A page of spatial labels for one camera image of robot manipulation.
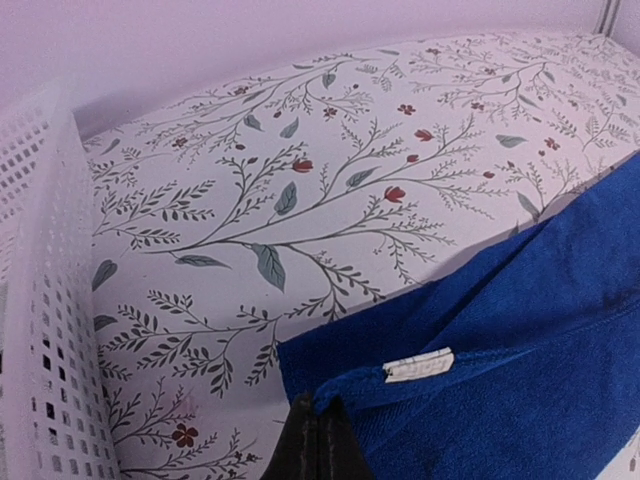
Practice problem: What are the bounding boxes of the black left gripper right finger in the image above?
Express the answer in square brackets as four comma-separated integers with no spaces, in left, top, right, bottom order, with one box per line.
[317,397,375,480]

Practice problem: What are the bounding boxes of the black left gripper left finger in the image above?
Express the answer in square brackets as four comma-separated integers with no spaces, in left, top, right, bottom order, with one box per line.
[262,393,319,480]

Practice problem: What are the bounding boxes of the blue towel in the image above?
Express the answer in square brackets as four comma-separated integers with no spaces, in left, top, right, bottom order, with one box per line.
[278,157,639,479]

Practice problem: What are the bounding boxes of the white plastic basket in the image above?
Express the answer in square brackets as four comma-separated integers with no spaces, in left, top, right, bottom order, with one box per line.
[1,81,119,479]

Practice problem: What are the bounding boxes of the white blue towel tag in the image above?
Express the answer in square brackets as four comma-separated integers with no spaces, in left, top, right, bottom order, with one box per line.
[382,347,455,384]

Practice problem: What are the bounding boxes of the right aluminium frame post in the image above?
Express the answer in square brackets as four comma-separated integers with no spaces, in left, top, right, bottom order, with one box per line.
[594,0,622,37]

